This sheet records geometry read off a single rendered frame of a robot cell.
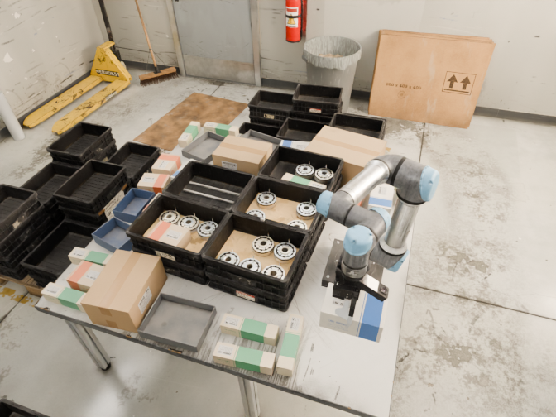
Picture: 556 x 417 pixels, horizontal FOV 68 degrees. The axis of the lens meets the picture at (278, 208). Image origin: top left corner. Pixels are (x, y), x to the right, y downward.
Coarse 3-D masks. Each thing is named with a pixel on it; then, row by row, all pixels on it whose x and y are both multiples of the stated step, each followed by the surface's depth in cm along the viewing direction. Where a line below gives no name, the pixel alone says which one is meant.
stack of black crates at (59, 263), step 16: (64, 224) 274; (80, 224) 271; (48, 240) 264; (64, 240) 275; (80, 240) 275; (32, 256) 254; (48, 256) 265; (64, 256) 264; (32, 272) 253; (48, 272) 242
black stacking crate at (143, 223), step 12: (156, 204) 204; (168, 204) 209; (180, 204) 205; (192, 204) 201; (144, 216) 197; (156, 216) 207; (204, 216) 204; (216, 216) 200; (132, 228) 191; (144, 228) 199; (132, 240) 191; (168, 252) 186; (180, 264) 187; (192, 264) 185
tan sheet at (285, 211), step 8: (280, 200) 216; (288, 200) 216; (248, 208) 212; (256, 208) 211; (272, 208) 211; (280, 208) 211; (288, 208) 211; (272, 216) 207; (280, 216) 207; (288, 216) 207; (296, 216) 207
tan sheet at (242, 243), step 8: (232, 232) 199; (240, 232) 199; (232, 240) 196; (240, 240) 196; (248, 240) 196; (224, 248) 192; (232, 248) 192; (240, 248) 192; (248, 248) 192; (296, 248) 191; (216, 256) 188; (240, 256) 188; (248, 256) 188; (256, 256) 188; (264, 256) 188; (272, 256) 188; (264, 264) 185; (272, 264) 184; (280, 264) 184; (288, 264) 184
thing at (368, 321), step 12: (324, 300) 134; (336, 300) 134; (360, 300) 134; (372, 300) 134; (384, 300) 133; (324, 312) 131; (360, 312) 131; (372, 312) 130; (384, 312) 130; (324, 324) 135; (336, 324) 133; (360, 324) 129; (372, 324) 127; (360, 336) 133; (372, 336) 131
